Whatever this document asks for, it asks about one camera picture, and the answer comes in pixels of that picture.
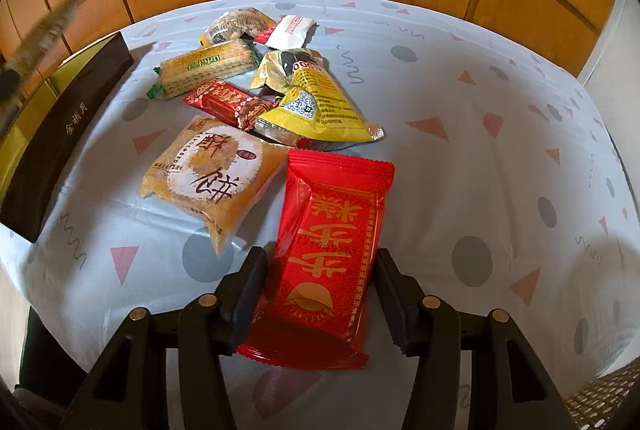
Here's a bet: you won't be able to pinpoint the yellow triangular snack packet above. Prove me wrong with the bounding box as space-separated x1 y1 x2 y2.
254 62 386 145

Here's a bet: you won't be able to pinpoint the dark brown gift box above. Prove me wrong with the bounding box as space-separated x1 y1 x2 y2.
0 32 135 243

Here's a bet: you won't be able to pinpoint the woven wicker chair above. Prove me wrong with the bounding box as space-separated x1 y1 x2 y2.
562 357 640 430

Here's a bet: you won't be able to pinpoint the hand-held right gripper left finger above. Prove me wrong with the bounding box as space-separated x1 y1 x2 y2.
62 246 269 430

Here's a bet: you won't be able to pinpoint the white and red snack packet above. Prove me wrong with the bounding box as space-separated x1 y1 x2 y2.
254 14 318 49

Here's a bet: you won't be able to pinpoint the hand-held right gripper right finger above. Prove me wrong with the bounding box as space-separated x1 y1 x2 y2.
374 248 568 430

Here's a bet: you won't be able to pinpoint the small red patterned snack packet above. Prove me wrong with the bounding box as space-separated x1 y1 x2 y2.
182 78 276 132

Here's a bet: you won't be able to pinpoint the orange pastry packet white circle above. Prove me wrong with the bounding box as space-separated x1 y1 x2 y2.
137 115 290 257

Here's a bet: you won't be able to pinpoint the dark chair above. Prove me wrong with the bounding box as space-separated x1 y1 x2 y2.
10 305 88 430

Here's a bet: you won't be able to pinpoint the patterned white tablecloth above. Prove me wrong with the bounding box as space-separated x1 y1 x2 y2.
0 0 626 430

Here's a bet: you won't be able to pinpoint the large red snack packet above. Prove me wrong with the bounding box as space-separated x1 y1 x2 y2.
236 149 396 371

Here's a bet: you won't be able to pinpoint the cracker packet green ends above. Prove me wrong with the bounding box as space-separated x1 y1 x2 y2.
146 40 263 100

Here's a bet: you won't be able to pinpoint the clear peanut snack packet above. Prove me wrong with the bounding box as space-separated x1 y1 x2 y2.
199 8 278 48

